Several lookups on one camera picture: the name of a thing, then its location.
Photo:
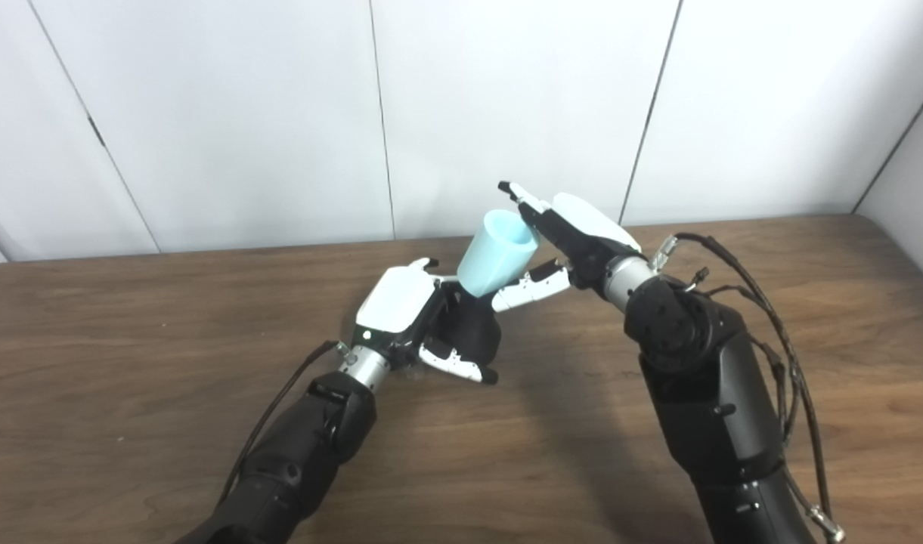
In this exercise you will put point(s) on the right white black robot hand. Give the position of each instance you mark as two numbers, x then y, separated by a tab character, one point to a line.
582	234

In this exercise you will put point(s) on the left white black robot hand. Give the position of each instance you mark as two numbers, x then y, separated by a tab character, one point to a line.
397	302

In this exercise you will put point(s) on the black flared nozzle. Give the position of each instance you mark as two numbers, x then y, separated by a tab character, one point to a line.
472	332

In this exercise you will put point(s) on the light blue cylinder cup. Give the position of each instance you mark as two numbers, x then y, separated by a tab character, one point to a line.
495	253

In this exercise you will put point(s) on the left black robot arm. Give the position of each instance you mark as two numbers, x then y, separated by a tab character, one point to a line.
295	461

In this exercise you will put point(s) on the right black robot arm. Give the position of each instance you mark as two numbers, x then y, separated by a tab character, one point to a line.
718	408

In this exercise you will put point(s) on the black wall seam clip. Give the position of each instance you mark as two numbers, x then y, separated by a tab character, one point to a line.
96	131

